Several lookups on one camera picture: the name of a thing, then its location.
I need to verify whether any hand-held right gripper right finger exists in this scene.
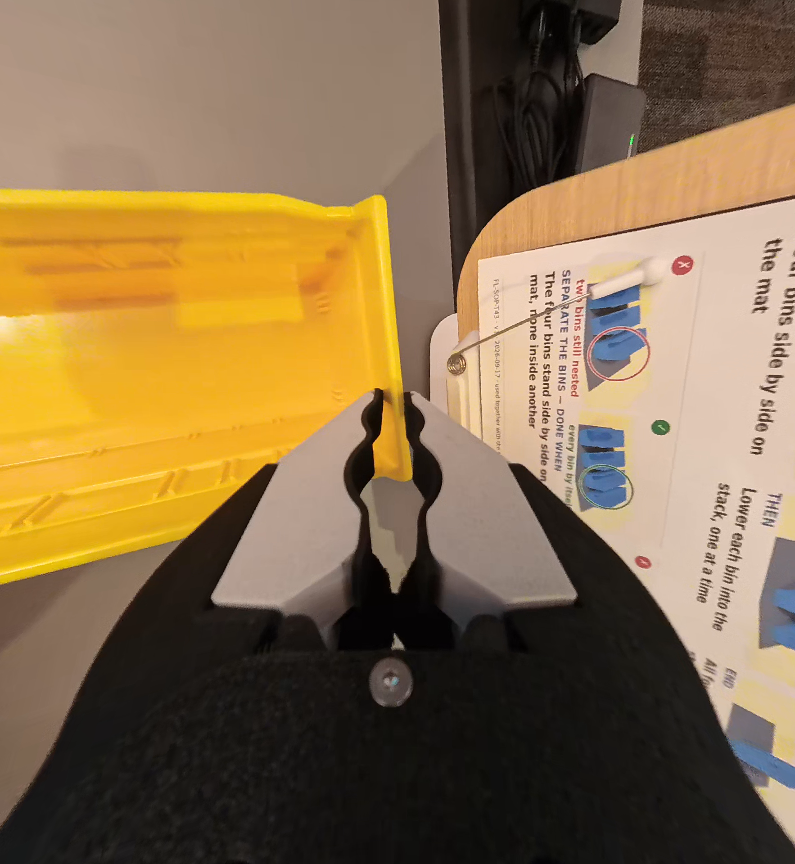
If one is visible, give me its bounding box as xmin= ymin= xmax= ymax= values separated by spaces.
xmin=392 ymin=391 xmax=578 ymax=635

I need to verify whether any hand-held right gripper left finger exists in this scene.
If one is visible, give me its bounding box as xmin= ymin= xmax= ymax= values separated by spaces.
xmin=212 ymin=390 xmax=398 ymax=632

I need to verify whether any yellow plastic storage bin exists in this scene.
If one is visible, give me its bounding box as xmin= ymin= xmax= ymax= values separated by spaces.
xmin=0 ymin=189 xmax=414 ymax=595

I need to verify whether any grey desk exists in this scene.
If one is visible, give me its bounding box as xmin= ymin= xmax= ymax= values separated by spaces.
xmin=0 ymin=0 xmax=454 ymax=811

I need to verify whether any printed instruction sheet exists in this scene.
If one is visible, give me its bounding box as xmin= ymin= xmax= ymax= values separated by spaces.
xmin=477 ymin=196 xmax=795 ymax=864

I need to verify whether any instruction sheet on wooden stand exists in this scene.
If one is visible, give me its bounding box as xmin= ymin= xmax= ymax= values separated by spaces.
xmin=430 ymin=91 xmax=795 ymax=864

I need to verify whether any black power adapter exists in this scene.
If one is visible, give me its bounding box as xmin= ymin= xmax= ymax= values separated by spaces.
xmin=573 ymin=73 xmax=647 ymax=174

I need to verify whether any black cable bundle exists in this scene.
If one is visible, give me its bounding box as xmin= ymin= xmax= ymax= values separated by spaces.
xmin=492 ymin=0 xmax=589 ymax=185

